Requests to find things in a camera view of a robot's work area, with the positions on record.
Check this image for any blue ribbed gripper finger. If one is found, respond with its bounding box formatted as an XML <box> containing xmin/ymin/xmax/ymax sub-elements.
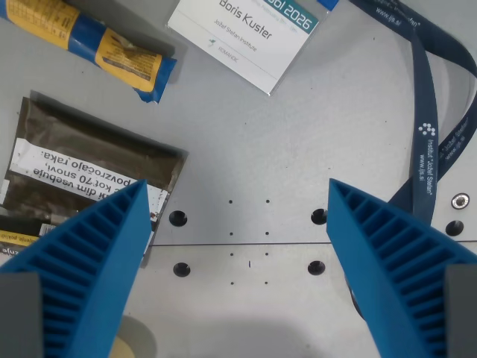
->
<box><xmin>0</xmin><ymin>178</ymin><xmax>154</xmax><ymax>358</ymax></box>
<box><xmin>326</xmin><ymin>178</ymin><xmax>477</xmax><ymax>358</ymax></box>

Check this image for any blue and yellow rolled bag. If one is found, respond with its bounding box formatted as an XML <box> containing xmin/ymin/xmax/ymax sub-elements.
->
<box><xmin>0</xmin><ymin>0</ymin><xmax>178</xmax><ymax>105</ymax></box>

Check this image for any brown tobacco pouch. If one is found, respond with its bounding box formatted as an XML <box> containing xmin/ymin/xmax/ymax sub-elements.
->
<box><xmin>0</xmin><ymin>90</ymin><xmax>189</xmax><ymax>268</ymax></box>

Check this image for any silver socket head screw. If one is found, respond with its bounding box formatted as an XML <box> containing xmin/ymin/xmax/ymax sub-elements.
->
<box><xmin>451</xmin><ymin>192</ymin><xmax>471</xmax><ymax>210</ymax></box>

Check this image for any beige tape roll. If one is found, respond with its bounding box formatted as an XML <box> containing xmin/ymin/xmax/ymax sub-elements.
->
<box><xmin>110</xmin><ymin>337</ymin><xmax>136</xmax><ymax>358</ymax></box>

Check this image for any white name badge card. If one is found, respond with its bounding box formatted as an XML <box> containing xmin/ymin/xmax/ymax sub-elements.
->
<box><xmin>167</xmin><ymin>0</ymin><xmax>331</xmax><ymax>97</ymax></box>

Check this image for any dark blue printed lanyard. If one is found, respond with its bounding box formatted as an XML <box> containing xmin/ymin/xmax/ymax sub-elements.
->
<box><xmin>349</xmin><ymin>0</ymin><xmax>477</xmax><ymax>320</ymax></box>

